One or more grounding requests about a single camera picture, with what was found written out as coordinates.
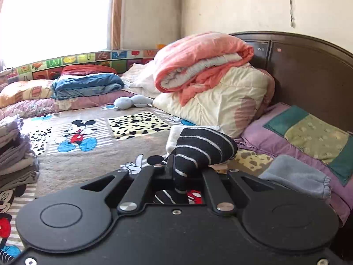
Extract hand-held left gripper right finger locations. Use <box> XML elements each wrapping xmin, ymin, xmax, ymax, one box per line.
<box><xmin>201</xmin><ymin>168</ymin><xmax>272</xmax><ymax>215</ymax></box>

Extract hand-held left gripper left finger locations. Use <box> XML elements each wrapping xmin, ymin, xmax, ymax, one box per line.
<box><xmin>80</xmin><ymin>155</ymin><xmax>175</xmax><ymax>214</ymax></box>

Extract black white striped garment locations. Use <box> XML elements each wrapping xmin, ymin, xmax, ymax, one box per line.
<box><xmin>153</xmin><ymin>127</ymin><xmax>238</xmax><ymax>205</ymax></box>

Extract white folded clothes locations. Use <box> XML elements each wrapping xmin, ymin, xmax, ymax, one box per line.
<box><xmin>166</xmin><ymin>125</ymin><xmax>224</xmax><ymax>155</ymax></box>

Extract stack of folded grey clothes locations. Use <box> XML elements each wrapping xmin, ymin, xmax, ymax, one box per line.
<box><xmin>0</xmin><ymin>114</ymin><xmax>41</xmax><ymax>193</ymax></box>

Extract tan folded garment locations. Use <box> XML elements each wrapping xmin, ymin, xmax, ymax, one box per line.
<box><xmin>211</xmin><ymin>162</ymin><xmax>230</xmax><ymax>172</ymax></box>

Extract cartoon mouse printed blanket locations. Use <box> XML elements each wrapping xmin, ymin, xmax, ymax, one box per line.
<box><xmin>0</xmin><ymin>103</ymin><xmax>276</xmax><ymax>260</ymax></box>

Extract light blue plush toy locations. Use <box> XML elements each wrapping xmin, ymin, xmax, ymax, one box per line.
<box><xmin>114</xmin><ymin>94</ymin><xmax>154</xmax><ymax>111</ymax></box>

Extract cream comforter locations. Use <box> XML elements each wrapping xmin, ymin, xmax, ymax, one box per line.
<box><xmin>152</xmin><ymin>62</ymin><xmax>276</xmax><ymax>139</ymax></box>

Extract grey fleece garment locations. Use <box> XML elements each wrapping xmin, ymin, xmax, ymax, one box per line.
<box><xmin>259</xmin><ymin>155</ymin><xmax>332</xmax><ymax>200</ymax></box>

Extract white quilt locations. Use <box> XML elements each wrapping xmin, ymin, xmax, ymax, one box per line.
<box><xmin>121</xmin><ymin>60</ymin><xmax>162</xmax><ymax>99</ymax></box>

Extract lilac patchwork pillow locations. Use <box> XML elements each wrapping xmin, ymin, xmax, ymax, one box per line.
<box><xmin>236</xmin><ymin>102</ymin><xmax>353</xmax><ymax>227</ymax></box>

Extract pink folded quilt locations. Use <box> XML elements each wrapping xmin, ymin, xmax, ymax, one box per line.
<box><xmin>0</xmin><ymin>90</ymin><xmax>139</xmax><ymax>120</ymax></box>

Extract blue red folded quilt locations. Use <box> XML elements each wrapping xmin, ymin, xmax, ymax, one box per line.
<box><xmin>52</xmin><ymin>65</ymin><xmax>125</xmax><ymax>100</ymax></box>

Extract coral pink comforter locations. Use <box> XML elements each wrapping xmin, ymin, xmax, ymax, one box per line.
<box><xmin>153</xmin><ymin>32</ymin><xmax>255</xmax><ymax>106</ymax></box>

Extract colourful alphabet play mat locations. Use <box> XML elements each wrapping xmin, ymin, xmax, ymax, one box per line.
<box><xmin>0</xmin><ymin>49</ymin><xmax>161</xmax><ymax>84</ymax></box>

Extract dark wooden headboard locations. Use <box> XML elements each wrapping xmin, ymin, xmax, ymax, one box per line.
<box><xmin>229</xmin><ymin>31</ymin><xmax>353</xmax><ymax>136</ymax></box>

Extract cream floral pillow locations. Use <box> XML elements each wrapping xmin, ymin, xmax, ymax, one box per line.
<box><xmin>0</xmin><ymin>79</ymin><xmax>56</xmax><ymax>109</ymax></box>

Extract brown curtain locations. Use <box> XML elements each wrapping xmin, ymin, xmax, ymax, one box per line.
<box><xmin>107</xmin><ymin>0</ymin><xmax>125</xmax><ymax>51</ymax></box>

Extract bright window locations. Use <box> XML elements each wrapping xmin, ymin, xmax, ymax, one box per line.
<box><xmin>0</xmin><ymin>0</ymin><xmax>115</xmax><ymax>67</ymax></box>

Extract hanging string ornament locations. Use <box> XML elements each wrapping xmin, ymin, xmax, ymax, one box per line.
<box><xmin>285</xmin><ymin>0</ymin><xmax>297</xmax><ymax>29</ymax></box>

